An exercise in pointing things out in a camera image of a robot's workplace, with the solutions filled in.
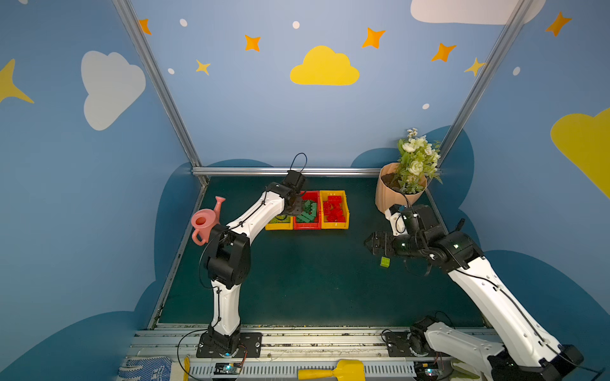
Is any white artificial flower plant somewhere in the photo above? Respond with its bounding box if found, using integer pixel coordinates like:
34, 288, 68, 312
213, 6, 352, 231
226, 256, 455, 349
390, 128, 441, 195

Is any right circuit board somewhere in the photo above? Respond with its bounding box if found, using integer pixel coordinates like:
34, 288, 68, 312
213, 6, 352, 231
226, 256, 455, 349
414, 362, 442, 381

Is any red long lego brick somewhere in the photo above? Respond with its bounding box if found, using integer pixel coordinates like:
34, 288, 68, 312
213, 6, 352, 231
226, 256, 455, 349
323, 201, 338, 214

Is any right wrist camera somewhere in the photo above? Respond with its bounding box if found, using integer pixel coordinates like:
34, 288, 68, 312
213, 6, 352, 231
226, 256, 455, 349
384, 204, 406, 236

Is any left yellow bin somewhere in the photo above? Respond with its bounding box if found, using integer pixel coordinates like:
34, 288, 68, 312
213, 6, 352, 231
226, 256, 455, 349
265, 215, 294, 231

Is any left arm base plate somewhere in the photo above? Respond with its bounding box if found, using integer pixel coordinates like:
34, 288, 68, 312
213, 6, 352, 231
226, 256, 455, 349
195, 330, 263, 358

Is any right yellow bin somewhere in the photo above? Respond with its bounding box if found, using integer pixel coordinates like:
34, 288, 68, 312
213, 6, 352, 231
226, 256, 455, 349
319, 190, 349, 230

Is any left circuit board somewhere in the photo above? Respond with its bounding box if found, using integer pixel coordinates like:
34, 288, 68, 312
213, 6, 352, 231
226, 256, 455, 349
214, 363, 243, 376

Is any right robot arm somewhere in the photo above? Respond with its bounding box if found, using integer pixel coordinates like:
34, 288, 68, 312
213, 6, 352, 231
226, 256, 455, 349
364, 205, 584, 380

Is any yellow toy shovel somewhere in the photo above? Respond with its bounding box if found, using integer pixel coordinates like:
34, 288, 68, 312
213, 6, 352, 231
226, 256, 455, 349
298, 360, 365, 381

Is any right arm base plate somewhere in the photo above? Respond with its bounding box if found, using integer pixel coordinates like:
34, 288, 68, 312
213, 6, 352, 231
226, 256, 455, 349
381, 330, 430, 357

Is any circuit board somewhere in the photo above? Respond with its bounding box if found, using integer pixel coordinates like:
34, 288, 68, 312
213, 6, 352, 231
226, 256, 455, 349
414, 362, 442, 381
214, 363, 243, 376

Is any yellow bin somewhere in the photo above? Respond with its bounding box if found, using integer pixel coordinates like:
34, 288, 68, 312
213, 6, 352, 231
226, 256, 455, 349
265, 215, 294, 231
319, 190, 349, 230

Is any beige ribbed flower pot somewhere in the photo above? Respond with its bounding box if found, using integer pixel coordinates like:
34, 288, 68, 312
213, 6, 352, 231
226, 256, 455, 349
375, 163, 427, 214

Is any red middle bin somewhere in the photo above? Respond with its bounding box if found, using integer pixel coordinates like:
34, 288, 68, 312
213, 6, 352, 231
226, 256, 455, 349
293, 190, 322, 230

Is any aluminium back rail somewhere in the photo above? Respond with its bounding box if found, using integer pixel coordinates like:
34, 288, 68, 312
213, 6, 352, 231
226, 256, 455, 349
192, 166, 381, 178

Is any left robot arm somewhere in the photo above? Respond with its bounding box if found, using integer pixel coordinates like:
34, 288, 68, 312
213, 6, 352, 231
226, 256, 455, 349
202, 170, 306, 353

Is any red lego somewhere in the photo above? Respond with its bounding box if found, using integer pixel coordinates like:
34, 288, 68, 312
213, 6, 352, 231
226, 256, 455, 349
325, 209, 346, 223

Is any blue white woven cloth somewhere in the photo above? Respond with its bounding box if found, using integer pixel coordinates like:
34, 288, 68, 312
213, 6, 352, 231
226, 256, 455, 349
118, 357, 172, 381

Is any pink watering can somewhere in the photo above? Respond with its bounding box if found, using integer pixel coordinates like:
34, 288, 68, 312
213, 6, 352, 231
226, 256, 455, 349
191, 196, 226, 246

